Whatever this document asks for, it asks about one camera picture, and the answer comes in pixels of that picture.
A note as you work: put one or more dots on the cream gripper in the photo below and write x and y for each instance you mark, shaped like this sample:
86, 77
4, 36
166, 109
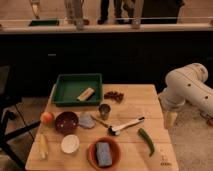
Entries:
169, 118

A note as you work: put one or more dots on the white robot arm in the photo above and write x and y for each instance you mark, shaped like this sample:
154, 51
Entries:
186, 84

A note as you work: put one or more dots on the small metal cup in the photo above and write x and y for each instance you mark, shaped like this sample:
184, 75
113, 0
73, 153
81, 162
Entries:
104, 110

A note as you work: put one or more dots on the wooden table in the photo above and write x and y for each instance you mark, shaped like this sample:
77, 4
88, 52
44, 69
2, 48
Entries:
139, 101

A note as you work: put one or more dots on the dark red grapes bunch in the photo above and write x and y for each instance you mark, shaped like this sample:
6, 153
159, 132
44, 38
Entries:
114, 95

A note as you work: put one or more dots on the blue sponge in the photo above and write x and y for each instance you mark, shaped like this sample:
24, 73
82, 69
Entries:
103, 154

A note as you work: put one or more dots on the wooden stick utensil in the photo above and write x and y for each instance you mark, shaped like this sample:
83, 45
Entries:
99, 121

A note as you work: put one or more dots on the grey cloth piece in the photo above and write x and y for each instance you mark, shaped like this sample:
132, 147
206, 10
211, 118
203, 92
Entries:
86, 121

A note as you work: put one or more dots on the wooden block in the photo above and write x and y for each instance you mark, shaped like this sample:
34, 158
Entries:
86, 94

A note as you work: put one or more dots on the dark red bowl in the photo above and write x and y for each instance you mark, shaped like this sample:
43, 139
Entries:
66, 123

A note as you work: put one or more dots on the green plastic tray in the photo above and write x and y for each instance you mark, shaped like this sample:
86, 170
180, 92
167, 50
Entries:
70, 86

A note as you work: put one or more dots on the red yellow apple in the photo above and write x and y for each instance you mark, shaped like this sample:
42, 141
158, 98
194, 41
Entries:
47, 118

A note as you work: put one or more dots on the yellow corn cob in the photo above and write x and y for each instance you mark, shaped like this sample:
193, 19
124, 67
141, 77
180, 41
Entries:
44, 150

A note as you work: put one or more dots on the white handled brush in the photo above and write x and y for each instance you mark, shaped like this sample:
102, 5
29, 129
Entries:
115, 130

